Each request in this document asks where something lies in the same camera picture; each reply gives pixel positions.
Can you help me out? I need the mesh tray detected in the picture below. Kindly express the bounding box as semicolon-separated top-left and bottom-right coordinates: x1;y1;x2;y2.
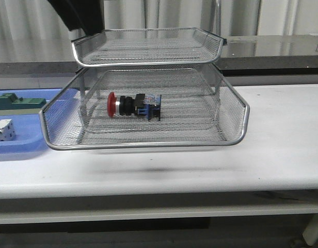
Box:
72;27;226;67
40;64;250;150

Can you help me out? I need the red emergency stop button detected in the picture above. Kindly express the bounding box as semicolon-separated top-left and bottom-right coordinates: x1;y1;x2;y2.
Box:
107;92;162;121

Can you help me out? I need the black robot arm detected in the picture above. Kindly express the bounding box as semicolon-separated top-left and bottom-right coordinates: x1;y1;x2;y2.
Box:
48;0;104;36

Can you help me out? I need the blue plastic tray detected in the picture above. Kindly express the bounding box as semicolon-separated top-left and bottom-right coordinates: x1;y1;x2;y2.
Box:
0;88;80;162

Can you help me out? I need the grey stone counter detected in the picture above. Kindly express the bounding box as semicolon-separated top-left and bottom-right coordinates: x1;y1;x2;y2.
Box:
0;35;318;90

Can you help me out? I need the white contact block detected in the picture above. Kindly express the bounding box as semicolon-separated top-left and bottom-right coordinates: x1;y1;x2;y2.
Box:
0;119;15;142

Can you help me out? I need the green terminal block module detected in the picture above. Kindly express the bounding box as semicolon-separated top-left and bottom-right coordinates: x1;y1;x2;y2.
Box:
0;93;46;116

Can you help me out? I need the grey pleated curtain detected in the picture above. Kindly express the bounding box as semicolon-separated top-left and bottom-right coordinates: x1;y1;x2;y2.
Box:
0;1;318;40

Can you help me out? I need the white table leg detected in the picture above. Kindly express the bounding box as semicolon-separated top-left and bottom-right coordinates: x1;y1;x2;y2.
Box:
302;214;318;246

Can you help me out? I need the grey metal rack frame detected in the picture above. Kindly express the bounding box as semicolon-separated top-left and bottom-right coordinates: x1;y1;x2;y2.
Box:
73;1;229;147

